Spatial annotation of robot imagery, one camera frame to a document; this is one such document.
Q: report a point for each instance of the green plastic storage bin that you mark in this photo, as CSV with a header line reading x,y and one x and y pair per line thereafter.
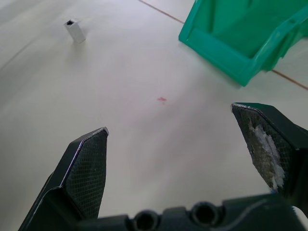
x,y
237,33

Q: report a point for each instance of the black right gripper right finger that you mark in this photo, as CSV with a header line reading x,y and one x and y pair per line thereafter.
x,y
272,146

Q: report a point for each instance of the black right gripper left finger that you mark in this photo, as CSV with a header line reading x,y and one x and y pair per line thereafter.
x,y
79,178

